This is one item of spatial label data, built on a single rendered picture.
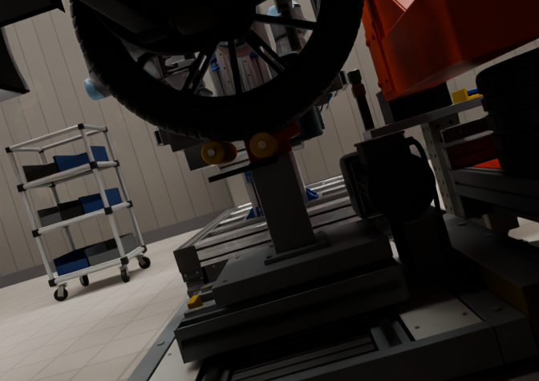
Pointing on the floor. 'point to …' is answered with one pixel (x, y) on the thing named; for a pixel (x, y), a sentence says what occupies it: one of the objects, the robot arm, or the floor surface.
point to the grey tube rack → (79, 208)
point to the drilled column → (431, 129)
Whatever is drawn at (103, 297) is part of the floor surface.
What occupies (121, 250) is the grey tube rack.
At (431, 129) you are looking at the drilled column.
